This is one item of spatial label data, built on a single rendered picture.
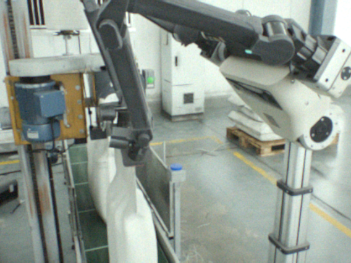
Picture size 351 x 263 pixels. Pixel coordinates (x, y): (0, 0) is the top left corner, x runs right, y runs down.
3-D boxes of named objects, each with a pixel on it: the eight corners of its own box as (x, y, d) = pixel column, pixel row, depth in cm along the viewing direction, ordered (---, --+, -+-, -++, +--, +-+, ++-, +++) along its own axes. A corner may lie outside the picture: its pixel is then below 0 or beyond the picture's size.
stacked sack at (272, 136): (290, 139, 430) (291, 129, 426) (259, 143, 416) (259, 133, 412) (260, 125, 489) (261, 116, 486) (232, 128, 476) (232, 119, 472)
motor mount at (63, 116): (71, 125, 144) (67, 86, 139) (54, 126, 142) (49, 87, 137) (67, 109, 170) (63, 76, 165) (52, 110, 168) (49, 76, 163)
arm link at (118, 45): (118, 21, 74) (123, -4, 81) (92, 25, 75) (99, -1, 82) (154, 147, 106) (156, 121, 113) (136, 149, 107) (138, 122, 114)
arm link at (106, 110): (130, 93, 133) (126, 88, 141) (100, 94, 130) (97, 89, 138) (131, 123, 138) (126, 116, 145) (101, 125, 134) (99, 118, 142)
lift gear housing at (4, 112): (13, 131, 160) (9, 108, 157) (0, 133, 159) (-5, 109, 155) (15, 125, 170) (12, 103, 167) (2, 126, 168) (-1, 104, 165)
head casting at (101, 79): (147, 123, 177) (144, 63, 168) (97, 128, 169) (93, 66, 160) (133, 109, 204) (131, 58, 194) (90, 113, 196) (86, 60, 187)
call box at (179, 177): (186, 181, 178) (186, 170, 176) (171, 183, 176) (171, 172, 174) (180, 174, 185) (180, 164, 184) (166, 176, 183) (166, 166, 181)
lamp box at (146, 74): (154, 88, 173) (154, 70, 170) (146, 89, 171) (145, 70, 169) (150, 86, 179) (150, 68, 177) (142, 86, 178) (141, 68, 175)
